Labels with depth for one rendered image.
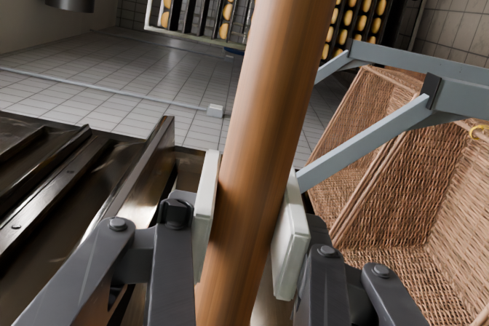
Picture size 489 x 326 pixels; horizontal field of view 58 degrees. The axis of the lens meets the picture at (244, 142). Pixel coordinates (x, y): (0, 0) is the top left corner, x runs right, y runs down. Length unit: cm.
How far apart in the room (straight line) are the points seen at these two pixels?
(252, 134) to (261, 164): 1
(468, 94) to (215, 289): 48
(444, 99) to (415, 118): 4
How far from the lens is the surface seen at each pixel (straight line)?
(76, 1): 329
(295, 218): 17
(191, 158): 180
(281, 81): 17
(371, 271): 16
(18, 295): 103
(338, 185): 166
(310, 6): 17
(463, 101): 63
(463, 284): 118
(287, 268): 17
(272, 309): 107
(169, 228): 15
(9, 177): 148
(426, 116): 63
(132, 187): 113
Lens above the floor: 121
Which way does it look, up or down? 4 degrees down
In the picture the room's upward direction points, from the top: 79 degrees counter-clockwise
